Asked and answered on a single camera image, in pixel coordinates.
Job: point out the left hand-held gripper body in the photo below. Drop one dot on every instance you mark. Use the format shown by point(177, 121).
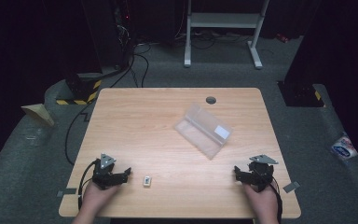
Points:
point(105, 174)

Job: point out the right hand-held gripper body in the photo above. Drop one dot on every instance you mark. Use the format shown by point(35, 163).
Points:
point(261, 174)

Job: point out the small white block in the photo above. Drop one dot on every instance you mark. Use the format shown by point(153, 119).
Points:
point(147, 181)

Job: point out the clear plastic box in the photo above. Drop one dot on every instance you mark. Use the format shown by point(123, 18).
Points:
point(203, 132)

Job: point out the person's left hand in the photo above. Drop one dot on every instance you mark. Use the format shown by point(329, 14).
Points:
point(97, 197)

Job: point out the person's right hand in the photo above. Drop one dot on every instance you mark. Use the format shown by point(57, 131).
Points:
point(263, 202)

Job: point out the grey tape strip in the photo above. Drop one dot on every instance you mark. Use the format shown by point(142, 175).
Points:
point(291, 187)
point(67, 192)

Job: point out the grey round table grommet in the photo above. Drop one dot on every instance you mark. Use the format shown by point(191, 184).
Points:
point(211, 100)

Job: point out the black yellow striped base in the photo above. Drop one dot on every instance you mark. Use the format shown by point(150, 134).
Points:
point(80, 91)

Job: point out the blue white wipes packet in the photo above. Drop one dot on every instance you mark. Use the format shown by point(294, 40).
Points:
point(343, 148)

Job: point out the black base with yellow mark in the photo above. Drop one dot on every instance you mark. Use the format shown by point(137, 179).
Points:
point(301, 95)

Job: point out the beige cardboard wedge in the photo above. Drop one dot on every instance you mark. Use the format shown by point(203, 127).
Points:
point(38, 113)

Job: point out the small red object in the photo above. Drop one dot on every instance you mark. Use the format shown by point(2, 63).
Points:
point(282, 38)

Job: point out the black equipment tower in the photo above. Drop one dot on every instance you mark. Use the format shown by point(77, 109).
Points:
point(108, 31)

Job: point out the white metal stand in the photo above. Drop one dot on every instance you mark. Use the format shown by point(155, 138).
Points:
point(223, 20)

